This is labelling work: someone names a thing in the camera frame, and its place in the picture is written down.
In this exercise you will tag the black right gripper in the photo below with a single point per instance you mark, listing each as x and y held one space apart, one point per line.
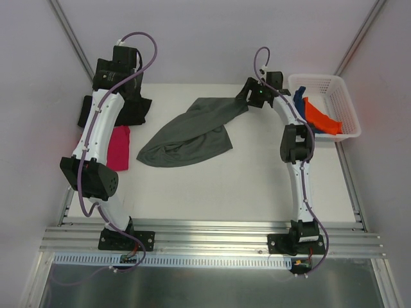
249 91

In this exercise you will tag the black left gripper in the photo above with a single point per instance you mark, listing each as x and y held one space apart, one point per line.
104 111

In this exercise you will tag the grey t shirt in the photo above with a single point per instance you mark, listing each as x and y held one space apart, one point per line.
194 136

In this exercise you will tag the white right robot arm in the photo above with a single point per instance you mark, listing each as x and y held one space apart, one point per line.
296 151

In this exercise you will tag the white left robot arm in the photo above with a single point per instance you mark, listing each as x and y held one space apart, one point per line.
86 169

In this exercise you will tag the black folded t shirt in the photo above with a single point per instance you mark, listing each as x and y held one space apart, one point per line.
133 113

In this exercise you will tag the blue t shirt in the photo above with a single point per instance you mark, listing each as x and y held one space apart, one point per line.
300 104

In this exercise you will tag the orange t shirt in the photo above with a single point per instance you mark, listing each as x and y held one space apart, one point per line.
321 121

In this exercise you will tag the pink folded t shirt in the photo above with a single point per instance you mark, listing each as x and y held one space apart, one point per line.
119 149

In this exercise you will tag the white plastic basket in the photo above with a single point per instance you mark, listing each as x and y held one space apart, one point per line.
329 95

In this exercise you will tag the left aluminium corner post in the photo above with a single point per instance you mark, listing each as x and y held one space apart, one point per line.
75 44

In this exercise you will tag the aluminium corner post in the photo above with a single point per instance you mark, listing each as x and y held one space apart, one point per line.
361 34
75 44

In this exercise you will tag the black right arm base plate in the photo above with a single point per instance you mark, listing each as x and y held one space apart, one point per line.
284 244

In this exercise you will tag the right aluminium corner post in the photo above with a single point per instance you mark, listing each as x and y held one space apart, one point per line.
361 34

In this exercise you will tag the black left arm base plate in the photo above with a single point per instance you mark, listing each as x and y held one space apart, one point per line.
113 241

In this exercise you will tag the aluminium mounting rail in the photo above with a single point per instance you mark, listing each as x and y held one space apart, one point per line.
179 237

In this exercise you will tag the white slotted cable duct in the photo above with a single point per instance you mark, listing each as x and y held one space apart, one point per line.
181 261

